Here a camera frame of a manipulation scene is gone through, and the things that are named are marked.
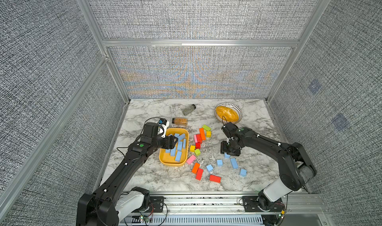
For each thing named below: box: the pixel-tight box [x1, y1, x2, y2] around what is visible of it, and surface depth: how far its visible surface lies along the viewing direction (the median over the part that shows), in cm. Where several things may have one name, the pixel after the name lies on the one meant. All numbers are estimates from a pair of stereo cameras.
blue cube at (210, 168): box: [205, 164, 214, 172], surface depth 85 cm
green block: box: [201, 124, 212, 131], surface depth 105 cm
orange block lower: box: [191, 162, 200, 174], surface depth 87 cm
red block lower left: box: [194, 167, 204, 181], surface depth 85 cm
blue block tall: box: [175, 150, 183, 162], surface depth 90 cm
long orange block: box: [199, 127, 207, 141], surface depth 102 cm
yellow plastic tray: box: [159, 127, 190, 167], surface depth 92 cm
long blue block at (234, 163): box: [230, 157, 239, 169], surface depth 87 cm
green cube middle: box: [194, 148, 201, 157], surface depth 92 cm
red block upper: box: [196, 133, 203, 144], surface depth 97 cm
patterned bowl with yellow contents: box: [213, 102, 243, 124], surface depth 106 cm
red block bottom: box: [209, 174, 222, 184], surface depth 83 cm
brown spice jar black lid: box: [171, 117, 189, 126], surface depth 105 cm
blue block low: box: [170, 146, 177, 157], surface depth 92 cm
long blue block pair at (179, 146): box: [177, 141, 183, 151], surface depth 94 cm
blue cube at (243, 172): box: [239, 168, 248, 177], surface depth 84 cm
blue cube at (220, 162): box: [216, 159, 224, 167], surface depth 87 cm
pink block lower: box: [186, 154, 196, 165], surface depth 89 cm
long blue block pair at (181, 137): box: [177, 133, 186, 142], surface depth 97 cm
